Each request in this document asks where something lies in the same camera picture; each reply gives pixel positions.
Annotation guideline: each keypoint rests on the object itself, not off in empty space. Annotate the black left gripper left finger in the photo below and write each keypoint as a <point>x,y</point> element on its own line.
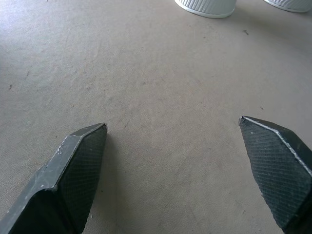
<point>58,185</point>

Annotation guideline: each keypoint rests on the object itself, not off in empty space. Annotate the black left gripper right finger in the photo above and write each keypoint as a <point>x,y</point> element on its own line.
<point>280,165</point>

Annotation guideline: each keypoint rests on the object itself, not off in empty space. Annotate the white ribbed paper cup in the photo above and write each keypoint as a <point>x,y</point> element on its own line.
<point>290,4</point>
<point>207,7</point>

